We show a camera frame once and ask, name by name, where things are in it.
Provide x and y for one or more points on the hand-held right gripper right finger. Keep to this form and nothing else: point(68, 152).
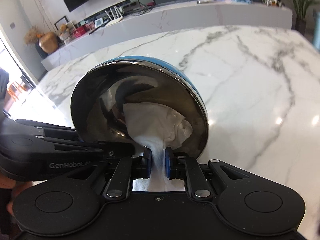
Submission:
point(170, 165)

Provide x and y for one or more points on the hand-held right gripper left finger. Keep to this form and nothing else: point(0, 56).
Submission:
point(147, 165)

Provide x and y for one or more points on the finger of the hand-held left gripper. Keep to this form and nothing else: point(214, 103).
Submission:
point(100, 147)
point(55, 130)

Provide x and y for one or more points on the white cleaning cloth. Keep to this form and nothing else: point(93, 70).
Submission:
point(155, 127)

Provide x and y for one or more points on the steel bowl with blue outside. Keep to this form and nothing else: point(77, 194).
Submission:
point(150, 80)

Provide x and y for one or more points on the person's left hand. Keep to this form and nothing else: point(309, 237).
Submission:
point(10, 195)

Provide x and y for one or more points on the orange chair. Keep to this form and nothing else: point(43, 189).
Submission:
point(17, 90)

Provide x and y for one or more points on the dark vase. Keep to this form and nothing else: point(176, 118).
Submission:
point(41, 51)

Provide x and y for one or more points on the gold round vase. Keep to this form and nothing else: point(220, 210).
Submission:
point(48, 42)

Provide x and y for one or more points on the teddy bear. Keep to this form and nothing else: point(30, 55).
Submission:
point(65, 33)

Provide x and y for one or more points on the dried flower bunch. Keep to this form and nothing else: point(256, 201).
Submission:
point(32, 35)

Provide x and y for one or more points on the red gift box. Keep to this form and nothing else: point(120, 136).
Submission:
point(79, 33)

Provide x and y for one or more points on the black remote control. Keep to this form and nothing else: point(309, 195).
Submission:
point(95, 30)

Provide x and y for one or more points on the pink gift box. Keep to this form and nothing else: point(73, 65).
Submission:
point(89, 26)

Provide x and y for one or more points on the small white display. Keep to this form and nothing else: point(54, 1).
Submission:
point(98, 22)

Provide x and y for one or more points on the white router with antennas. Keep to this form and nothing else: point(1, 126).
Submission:
point(113, 18)

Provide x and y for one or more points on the black and white toy cows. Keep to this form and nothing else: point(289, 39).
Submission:
point(272, 1)

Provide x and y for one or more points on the tall leafy plant in pot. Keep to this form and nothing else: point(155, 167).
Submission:
point(300, 5)

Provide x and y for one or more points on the dark picture frame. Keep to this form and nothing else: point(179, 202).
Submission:
point(61, 21)

